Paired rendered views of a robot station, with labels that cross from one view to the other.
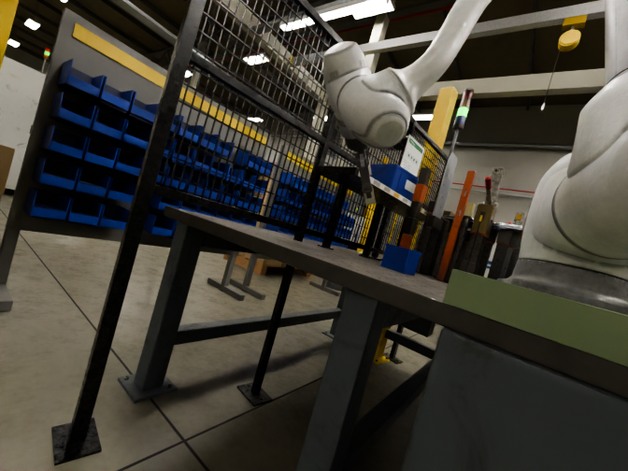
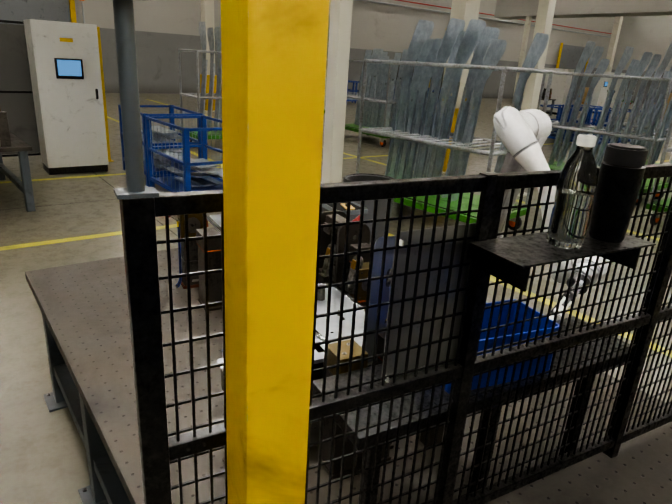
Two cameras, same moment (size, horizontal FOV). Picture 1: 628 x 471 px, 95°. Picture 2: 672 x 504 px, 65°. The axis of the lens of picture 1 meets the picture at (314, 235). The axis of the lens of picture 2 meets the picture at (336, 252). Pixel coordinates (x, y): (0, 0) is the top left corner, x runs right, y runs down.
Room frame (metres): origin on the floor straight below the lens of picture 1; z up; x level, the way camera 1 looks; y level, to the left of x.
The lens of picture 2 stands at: (2.71, -0.38, 1.73)
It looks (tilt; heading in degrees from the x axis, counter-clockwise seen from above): 20 degrees down; 196
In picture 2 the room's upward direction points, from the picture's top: 4 degrees clockwise
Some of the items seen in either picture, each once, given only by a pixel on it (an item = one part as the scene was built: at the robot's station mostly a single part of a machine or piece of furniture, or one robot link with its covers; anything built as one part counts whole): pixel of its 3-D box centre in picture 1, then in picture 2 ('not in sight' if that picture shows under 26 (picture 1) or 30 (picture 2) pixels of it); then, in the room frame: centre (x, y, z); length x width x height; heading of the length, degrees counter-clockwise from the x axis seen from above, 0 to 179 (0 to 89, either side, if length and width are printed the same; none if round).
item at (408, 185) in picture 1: (396, 186); (485, 343); (1.49, -0.34, 1.10); 0.30 x 0.17 x 0.13; 130
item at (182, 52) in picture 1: (345, 236); (538, 465); (1.48, -0.16, 0.77); 1.97 x 0.14 x 1.55; 136
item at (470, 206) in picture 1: (459, 243); not in sight; (1.27, -0.63, 0.88); 0.04 x 0.04 x 0.37; 46
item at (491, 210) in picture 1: (474, 247); not in sight; (1.18, -0.64, 0.87); 0.10 x 0.07 x 0.35; 136
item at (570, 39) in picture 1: (562, 64); not in sight; (2.66, -1.76, 2.85); 0.16 x 0.10 x 0.85; 54
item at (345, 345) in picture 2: (436, 243); (342, 409); (1.59, -0.66, 0.88); 0.08 x 0.08 x 0.36; 46
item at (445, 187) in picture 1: (446, 186); (388, 299); (1.50, -0.59, 1.17); 0.12 x 0.01 x 0.34; 136
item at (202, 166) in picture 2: not in sight; (196, 160); (-3.04, -3.93, 0.47); 1.20 x 0.80 x 0.95; 56
